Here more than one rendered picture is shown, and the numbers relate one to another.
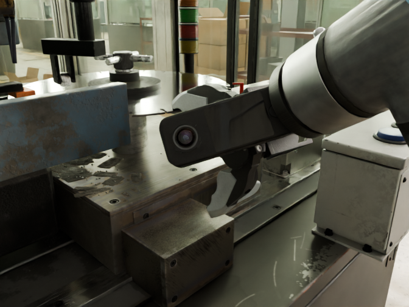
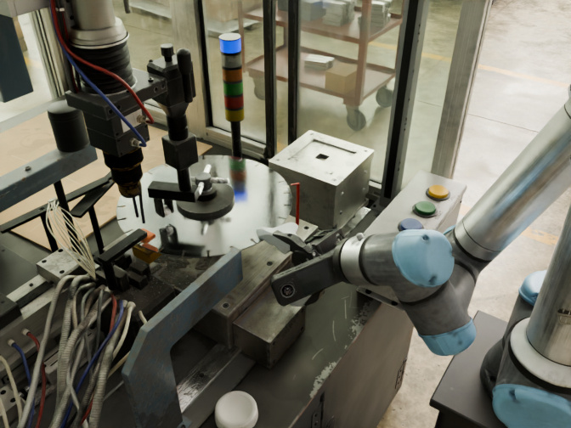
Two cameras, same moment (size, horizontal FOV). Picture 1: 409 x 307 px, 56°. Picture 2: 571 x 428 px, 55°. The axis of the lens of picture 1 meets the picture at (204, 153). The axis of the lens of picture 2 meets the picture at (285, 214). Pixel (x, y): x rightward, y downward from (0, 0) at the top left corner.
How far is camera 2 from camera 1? 0.57 m
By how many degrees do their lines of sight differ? 18
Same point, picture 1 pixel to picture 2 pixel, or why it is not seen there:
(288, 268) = (342, 326)
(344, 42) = (371, 264)
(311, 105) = (357, 280)
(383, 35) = (387, 271)
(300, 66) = (350, 261)
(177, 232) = (271, 320)
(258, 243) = (319, 306)
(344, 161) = not seen: hidden behind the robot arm
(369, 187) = not seen: hidden behind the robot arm
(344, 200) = not seen: hidden behind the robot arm
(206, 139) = (298, 290)
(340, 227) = (375, 290)
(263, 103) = (329, 266)
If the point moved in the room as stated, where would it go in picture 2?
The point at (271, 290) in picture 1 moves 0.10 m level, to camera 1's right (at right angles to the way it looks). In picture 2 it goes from (333, 345) to (384, 337)
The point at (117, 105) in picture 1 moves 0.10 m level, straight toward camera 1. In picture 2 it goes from (237, 263) to (260, 306)
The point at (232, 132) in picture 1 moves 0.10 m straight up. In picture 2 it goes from (313, 284) to (315, 233)
